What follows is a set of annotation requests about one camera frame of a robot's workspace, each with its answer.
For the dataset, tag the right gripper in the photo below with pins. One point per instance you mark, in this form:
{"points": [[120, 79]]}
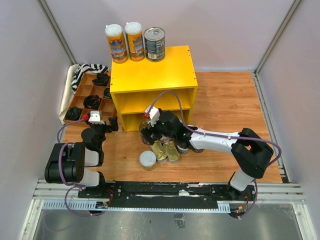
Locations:
{"points": [[147, 134]]}

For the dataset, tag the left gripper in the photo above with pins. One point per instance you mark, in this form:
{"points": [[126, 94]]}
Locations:
{"points": [[113, 122]]}

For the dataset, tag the yellow shelf cabinet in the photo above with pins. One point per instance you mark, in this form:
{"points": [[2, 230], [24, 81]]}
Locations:
{"points": [[169, 84]]}

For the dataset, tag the blue yellow can white lid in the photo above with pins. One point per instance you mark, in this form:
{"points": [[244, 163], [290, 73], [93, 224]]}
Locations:
{"points": [[134, 38]]}

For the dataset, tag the red white can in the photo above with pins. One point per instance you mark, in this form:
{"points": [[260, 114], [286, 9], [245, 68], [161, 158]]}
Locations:
{"points": [[164, 139]]}

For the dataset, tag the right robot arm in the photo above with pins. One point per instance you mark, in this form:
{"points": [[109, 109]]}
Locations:
{"points": [[252, 153]]}

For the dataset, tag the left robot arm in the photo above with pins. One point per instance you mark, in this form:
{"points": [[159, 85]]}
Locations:
{"points": [[69, 163]]}

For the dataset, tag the rolled green belt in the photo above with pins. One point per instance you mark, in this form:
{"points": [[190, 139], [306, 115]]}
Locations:
{"points": [[106, 93]]}

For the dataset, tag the gold rectangular tin left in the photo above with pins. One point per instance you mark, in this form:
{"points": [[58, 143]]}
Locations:
{"points": [[159, 151]]}

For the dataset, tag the gold rectangular tin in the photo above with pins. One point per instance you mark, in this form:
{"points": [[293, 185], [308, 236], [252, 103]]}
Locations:
{"points": [[159, 151], [171, 152]]}

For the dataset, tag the rolled black belt middle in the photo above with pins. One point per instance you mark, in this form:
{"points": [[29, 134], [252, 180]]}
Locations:
{"points": [[92, 102]]}

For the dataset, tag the rolled black belt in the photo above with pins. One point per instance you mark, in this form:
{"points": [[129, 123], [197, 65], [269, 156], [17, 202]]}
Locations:
{"points": [[101, 79], [92, 102]]}

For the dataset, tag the gold rectangular tin right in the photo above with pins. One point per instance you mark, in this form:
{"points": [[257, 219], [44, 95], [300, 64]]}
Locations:
{"points": [[171, 152]]}

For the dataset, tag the wooden divided tray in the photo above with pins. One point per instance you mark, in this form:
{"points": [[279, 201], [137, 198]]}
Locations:
{"points": [[92, 94]]}

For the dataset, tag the rolled dark belt bottom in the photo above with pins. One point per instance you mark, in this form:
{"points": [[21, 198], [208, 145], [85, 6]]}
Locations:
{"points": [[73, 114]]}

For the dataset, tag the rolled black belt top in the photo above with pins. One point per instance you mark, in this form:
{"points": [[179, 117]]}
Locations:
{"points": [[101, 79]]}

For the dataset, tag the striped cloth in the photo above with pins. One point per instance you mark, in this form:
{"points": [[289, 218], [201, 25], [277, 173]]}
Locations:
{"points": [[86, 69]]}

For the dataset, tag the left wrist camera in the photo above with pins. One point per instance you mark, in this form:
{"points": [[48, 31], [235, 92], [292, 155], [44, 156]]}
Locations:
{"points": [[94, 117]]}

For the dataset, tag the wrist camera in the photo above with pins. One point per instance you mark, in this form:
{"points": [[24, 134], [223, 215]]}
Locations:
{"points": [[94, 117], [152, 113]]}

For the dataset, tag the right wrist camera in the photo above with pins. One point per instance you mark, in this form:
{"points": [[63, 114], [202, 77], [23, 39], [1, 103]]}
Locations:
{"points": [[152, 113]]}

